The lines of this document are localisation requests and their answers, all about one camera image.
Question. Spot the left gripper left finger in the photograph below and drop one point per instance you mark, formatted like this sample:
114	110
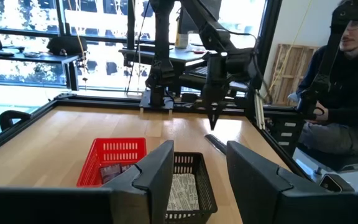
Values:
154	193

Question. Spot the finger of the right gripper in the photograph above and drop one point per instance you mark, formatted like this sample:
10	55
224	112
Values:
212	112
219	109

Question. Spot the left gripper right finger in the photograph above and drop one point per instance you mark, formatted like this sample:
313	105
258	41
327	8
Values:
256	193

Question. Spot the white bandage packet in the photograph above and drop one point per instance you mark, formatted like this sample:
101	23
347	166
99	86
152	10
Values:
183	193

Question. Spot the grey tool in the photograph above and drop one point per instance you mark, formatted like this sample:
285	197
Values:
215	143

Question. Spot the black plastic basket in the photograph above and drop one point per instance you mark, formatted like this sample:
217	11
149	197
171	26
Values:
186	169

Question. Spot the red plastic basket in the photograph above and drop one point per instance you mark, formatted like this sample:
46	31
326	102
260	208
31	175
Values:
117	157

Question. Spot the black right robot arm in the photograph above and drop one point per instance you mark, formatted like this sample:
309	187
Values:
160	62

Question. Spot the open black laptop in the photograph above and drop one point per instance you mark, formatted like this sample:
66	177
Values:
199	71

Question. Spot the white yellow bottle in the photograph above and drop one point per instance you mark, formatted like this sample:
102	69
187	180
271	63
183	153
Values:
182	39

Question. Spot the black cabinet white labels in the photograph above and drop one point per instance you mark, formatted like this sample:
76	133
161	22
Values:
275	137

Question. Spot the wooden pallet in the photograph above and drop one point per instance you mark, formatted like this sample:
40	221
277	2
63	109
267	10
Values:
303	49

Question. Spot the black side desk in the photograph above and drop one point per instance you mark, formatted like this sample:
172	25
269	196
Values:
135	54

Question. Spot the person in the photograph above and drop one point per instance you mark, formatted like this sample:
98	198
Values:
353	81

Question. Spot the black bag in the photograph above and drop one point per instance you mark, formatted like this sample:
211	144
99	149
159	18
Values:
67	46

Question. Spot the black standing desk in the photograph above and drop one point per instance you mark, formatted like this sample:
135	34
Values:
26	57

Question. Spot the black window frame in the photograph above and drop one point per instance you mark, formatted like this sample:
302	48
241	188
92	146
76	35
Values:
269	31

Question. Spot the small table-level camera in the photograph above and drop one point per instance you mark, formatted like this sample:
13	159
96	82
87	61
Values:
334	183

